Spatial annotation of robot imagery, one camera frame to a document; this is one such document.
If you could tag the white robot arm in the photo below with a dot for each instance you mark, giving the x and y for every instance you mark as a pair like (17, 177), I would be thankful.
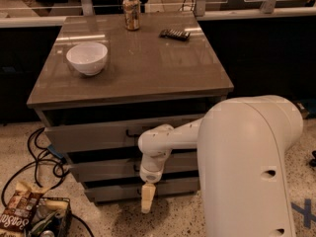
(240, 145)

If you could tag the brown chip bag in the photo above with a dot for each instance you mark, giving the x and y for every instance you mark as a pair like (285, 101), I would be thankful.
(20, 209)

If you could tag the black remote control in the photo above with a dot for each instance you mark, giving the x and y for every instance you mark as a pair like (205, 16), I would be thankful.
(174, 35)

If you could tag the silver can in basket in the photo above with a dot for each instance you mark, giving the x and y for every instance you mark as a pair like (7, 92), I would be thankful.
(47, 233)

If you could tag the blue power plug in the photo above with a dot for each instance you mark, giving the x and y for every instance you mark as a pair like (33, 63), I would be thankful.
(53, 151)

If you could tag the grey drawer cabinet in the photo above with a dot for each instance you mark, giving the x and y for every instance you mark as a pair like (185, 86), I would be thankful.
(145, 77)

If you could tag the orange soda can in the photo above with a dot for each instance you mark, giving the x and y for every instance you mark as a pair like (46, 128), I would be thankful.
(131, 10)

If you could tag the white ceramic bowl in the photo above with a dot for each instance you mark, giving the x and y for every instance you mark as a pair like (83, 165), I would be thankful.
(88, 58)

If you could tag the grey drawer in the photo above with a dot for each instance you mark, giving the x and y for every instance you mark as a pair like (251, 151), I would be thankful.
(164, 188)
(129, 167)
(107, 135)

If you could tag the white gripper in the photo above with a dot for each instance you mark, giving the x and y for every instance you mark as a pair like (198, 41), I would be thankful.
(150, 174)

